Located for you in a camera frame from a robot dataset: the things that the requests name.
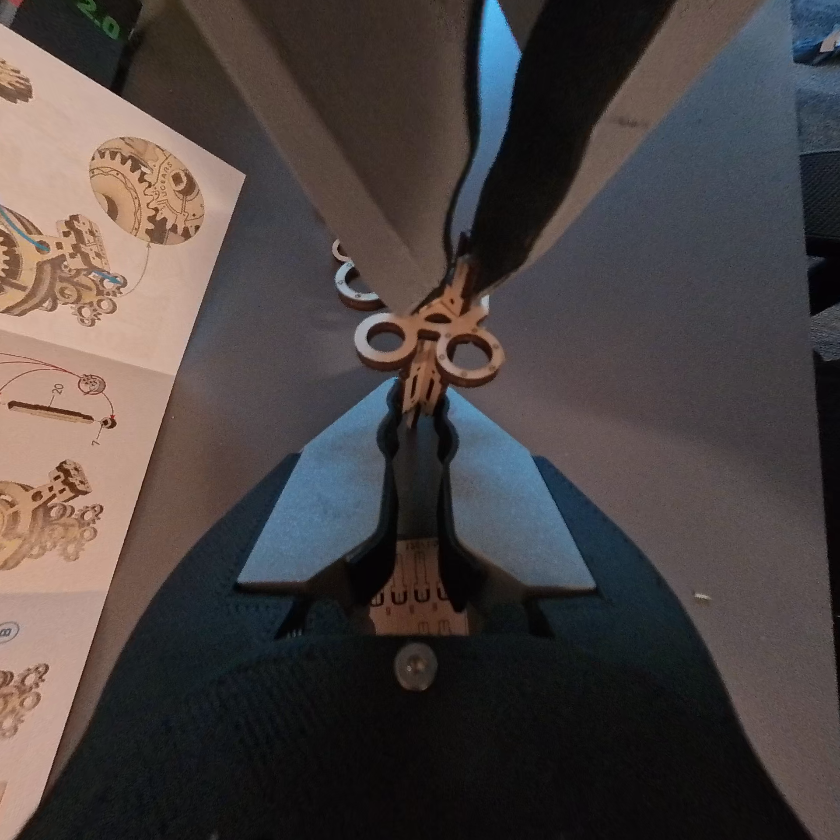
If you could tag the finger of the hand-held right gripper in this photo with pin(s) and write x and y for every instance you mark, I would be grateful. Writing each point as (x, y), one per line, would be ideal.
(354, 118)
(590, 98)

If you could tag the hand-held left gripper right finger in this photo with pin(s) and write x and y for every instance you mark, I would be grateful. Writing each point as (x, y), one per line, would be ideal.
(512, 518)

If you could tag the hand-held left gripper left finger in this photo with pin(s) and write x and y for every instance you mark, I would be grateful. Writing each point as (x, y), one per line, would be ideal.
(315, 512)

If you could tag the wooden model part with rings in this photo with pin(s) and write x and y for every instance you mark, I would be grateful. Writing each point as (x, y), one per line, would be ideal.
(433, 341)

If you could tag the wooden parts sheet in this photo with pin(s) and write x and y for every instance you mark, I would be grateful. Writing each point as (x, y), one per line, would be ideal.
(420, 610)

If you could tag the blue cloth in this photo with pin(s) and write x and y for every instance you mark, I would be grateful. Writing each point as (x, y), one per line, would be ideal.
(817, 33)

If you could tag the black office chair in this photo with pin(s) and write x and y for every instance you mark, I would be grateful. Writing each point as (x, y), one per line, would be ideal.
(820, 197)

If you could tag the assembly instruction booklet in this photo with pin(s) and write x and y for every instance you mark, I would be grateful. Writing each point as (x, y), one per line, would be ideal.
(79, 328)

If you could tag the dark object with green print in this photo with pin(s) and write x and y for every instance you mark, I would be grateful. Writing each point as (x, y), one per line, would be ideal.
(59, 33)

